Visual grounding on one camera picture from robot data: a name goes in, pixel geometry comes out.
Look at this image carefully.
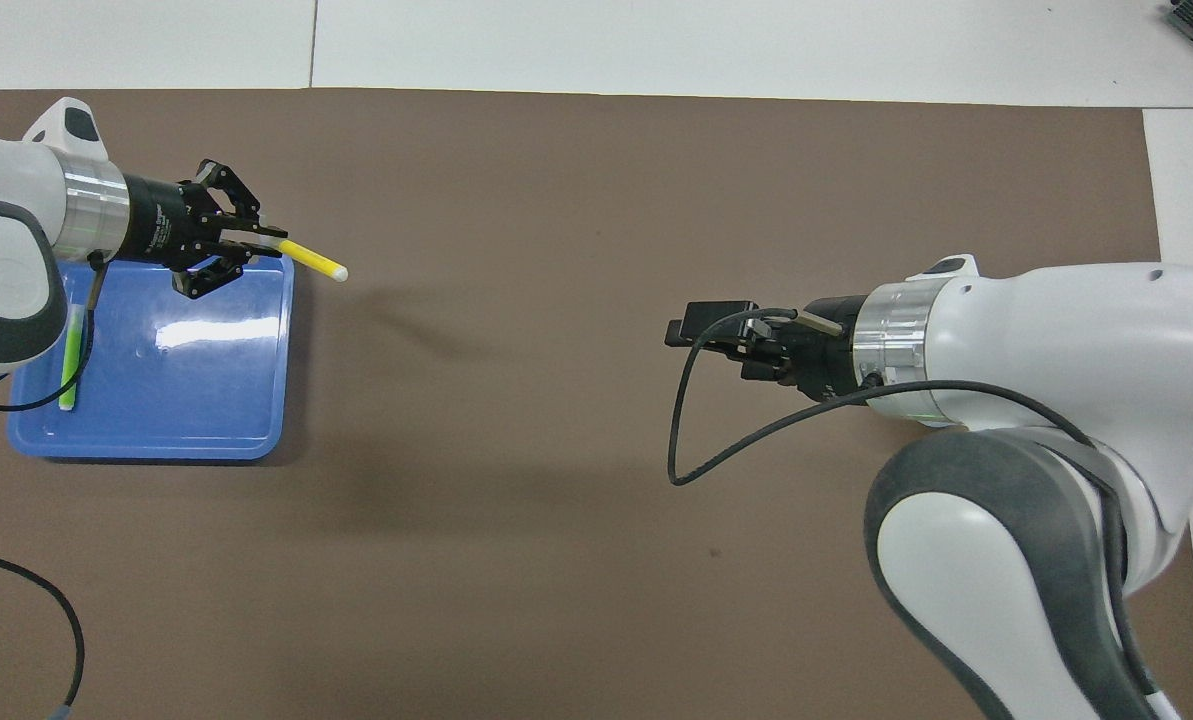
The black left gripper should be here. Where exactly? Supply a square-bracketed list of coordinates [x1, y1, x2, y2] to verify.
[121, 158, 287, 301]

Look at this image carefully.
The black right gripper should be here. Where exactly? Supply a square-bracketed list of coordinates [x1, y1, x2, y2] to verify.
[666, 293, 865, 406]

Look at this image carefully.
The yellow marker pen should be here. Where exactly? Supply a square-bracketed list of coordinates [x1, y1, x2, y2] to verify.
[276, 237, 349, 283]

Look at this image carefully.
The blue plastic tray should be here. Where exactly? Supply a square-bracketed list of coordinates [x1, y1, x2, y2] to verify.
[6, 255, 295, 461]

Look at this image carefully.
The green marker pen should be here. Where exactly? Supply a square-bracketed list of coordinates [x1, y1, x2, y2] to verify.
[59, 305, 87, 411]

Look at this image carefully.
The brown table mat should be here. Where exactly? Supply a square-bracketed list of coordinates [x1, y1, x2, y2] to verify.
[0, 88, 1193, 720]

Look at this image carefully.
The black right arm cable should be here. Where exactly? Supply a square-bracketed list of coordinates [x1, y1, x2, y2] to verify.
[667, 307, 1172, 711]

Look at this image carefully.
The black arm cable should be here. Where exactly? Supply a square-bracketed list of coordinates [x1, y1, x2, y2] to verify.
[667, 307, 1172, 711]
[0, 255, 107, 719]

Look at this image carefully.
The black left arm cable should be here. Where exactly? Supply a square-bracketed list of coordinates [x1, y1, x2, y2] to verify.
[0, 255, 107, 719]

